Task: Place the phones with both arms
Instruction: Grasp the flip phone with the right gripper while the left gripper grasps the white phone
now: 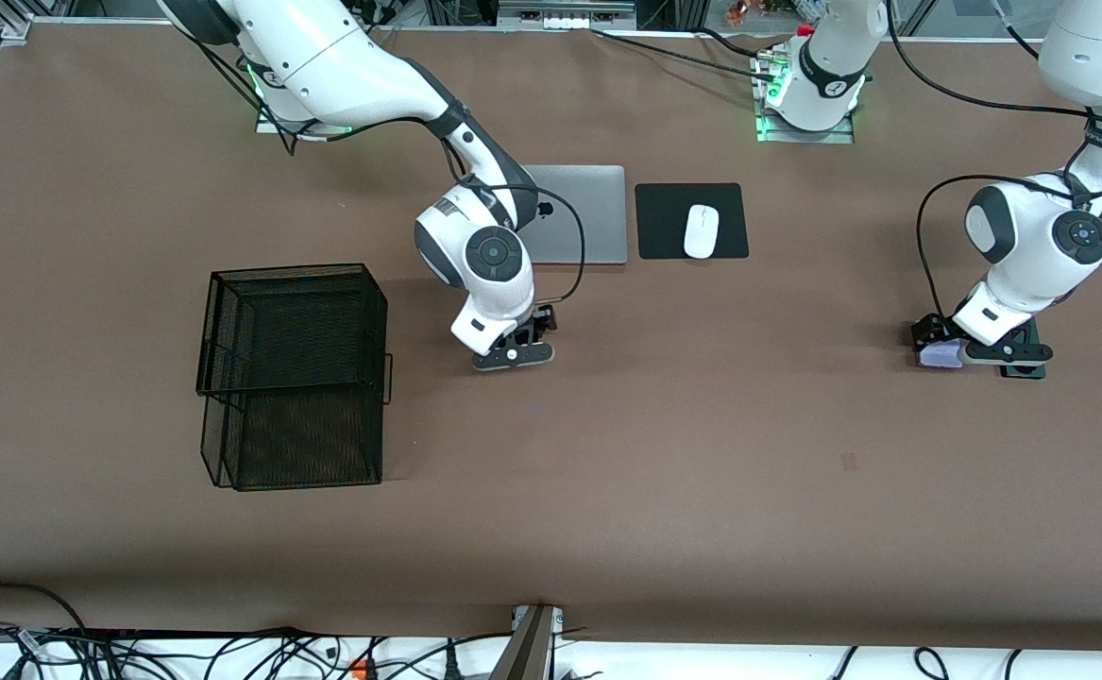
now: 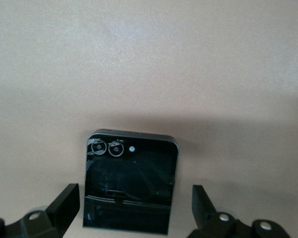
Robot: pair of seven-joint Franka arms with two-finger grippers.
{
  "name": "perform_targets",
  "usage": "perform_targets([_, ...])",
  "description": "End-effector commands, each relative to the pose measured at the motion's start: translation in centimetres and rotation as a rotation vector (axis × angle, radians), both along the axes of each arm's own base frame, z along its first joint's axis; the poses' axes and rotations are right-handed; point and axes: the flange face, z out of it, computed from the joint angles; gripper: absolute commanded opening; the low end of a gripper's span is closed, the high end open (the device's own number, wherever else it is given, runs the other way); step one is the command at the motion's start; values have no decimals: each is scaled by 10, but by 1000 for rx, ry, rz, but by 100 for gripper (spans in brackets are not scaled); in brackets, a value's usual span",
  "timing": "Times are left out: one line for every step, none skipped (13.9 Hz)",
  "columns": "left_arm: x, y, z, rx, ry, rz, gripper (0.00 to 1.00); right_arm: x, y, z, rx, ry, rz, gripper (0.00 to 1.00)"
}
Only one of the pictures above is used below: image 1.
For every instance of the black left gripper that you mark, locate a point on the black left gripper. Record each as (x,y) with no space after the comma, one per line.
(928,331)

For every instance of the silver closed laptop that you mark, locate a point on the silver closed laptop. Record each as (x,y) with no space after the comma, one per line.
(598,217)

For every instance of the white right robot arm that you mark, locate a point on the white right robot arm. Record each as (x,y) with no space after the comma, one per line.
(352,66)

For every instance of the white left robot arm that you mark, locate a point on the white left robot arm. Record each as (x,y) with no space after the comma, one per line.
(1032,236)

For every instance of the white computer mouse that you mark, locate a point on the white computer mouse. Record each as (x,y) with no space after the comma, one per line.
(702,231)

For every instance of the white power strip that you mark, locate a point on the white power strip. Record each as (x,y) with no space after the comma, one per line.
(565,19)

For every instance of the dark green smartphone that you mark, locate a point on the dark green smartphone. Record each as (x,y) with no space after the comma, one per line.
(1023,372)

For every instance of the black mouse pad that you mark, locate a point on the black mouse pad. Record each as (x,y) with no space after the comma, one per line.
(664,227)

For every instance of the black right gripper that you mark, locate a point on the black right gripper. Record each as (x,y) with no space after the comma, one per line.
(537,324)

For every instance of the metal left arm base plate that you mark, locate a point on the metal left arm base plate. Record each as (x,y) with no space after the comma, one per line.
(839,138)

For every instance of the grey metal camera post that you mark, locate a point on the grey metal camera post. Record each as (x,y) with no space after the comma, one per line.
(527,652)

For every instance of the black mesh two-tier tray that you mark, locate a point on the black mesh two-tier tray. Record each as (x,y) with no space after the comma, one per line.
(296,434)

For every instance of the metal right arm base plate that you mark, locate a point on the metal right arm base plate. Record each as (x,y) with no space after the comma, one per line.
(314,131)

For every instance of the lilac white flip phone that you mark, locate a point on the lilac white flip phone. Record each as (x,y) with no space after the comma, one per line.
(940,357)

